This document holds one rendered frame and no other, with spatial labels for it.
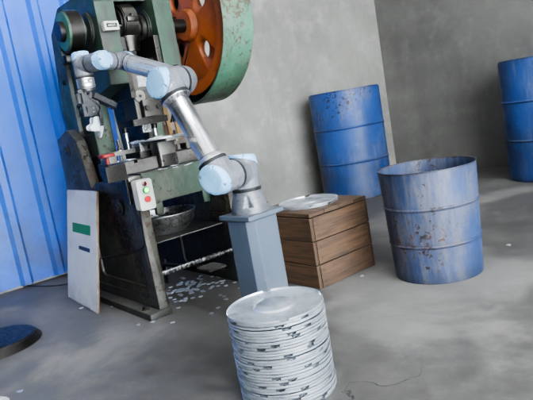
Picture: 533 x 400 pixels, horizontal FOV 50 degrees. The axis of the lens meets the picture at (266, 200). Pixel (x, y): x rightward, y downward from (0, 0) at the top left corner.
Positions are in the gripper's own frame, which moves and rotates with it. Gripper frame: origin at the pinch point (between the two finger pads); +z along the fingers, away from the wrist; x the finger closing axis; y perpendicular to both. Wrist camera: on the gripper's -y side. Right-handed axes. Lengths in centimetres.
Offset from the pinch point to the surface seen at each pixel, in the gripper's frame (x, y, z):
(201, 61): -17, -70, -29
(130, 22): -15, -32, -49
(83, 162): -45.6, -7.1, 12.1
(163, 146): -4.9, -31.4, 10.3
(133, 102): -15.3, -25.6, -12.3
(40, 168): -132, -12, 14
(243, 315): 106, 14, 58
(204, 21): -9, -70, -47
